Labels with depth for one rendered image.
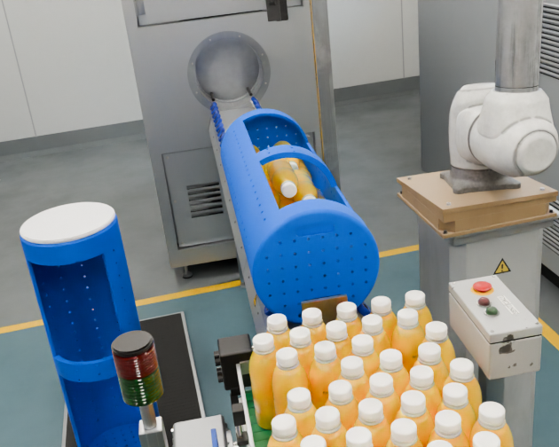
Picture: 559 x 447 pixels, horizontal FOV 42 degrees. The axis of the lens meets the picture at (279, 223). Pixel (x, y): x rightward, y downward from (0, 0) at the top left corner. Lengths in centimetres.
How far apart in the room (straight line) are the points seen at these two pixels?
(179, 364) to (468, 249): 147
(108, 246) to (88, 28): 453
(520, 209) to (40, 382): 227
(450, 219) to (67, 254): 105
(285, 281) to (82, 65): 519
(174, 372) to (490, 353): 184
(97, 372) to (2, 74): 465
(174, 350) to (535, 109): 190
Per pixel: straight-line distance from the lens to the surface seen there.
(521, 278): 212
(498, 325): 137
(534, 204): 200
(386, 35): 705
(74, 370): 233
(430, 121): 468
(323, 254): 157
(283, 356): 132
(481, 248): 201
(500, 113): 179
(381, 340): 140
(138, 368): 111
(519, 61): 180
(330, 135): 299
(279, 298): 160
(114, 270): 220
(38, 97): 670
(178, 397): 286
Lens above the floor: 184
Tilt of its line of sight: 24 degrees down
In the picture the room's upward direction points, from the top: 6 degrees counter-clockwise
